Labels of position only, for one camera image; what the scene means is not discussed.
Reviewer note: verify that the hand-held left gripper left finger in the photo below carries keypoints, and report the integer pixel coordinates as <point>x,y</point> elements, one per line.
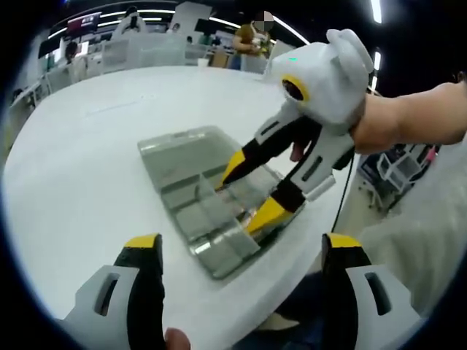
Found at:
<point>116,310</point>

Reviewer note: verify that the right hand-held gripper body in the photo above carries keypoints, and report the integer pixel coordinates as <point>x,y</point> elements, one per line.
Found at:
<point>324,84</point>

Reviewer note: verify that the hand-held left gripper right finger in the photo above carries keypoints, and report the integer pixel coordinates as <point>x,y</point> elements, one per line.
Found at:
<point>361,310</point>

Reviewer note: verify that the grey transparent guide fixture box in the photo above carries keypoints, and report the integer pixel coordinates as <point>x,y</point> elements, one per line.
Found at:
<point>182,156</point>

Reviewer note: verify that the person's right hand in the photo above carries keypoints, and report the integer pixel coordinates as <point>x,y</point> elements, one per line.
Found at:
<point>297,151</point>

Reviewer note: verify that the person's left hand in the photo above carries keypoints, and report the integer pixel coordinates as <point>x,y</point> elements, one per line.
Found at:
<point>177,339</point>

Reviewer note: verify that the white partition board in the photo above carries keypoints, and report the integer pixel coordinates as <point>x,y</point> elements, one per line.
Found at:
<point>277,53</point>

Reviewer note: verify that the person's cream shirt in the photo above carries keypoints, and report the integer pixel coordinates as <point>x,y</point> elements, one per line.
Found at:
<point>419,248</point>

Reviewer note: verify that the white office chair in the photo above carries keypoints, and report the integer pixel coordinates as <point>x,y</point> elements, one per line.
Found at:
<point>401,171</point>

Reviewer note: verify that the cardboard box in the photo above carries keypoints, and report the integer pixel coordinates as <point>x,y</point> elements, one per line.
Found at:
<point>220,58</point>

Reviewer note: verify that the white paper cup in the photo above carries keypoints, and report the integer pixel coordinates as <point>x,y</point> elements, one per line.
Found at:
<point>202,62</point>

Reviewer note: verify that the red wall screen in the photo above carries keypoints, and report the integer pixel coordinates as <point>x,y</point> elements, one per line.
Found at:
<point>84,20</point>

